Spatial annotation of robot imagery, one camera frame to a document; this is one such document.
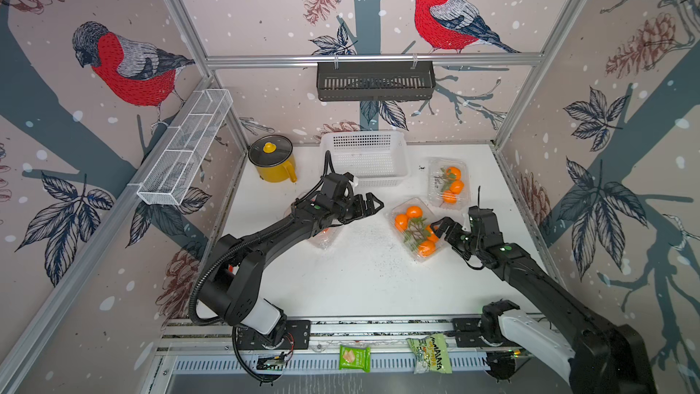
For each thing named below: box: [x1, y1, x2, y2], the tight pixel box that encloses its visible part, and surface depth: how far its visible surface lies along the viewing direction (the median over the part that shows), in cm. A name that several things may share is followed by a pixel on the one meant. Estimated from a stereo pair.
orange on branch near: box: [442, 189, 457, 205], surface depth 102 cm
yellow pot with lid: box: [247, 134, 298, 183], surface depth 105 cm
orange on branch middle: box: [450, 179, 465, 195], surface depth 103 cm
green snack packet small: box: [338, 344, 371, 374], surface depth 71 cm
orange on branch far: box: [445, 165, 463, 181], surface depth 108 cm
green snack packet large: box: [405, 332, 453, 374], surface depth 71 cm
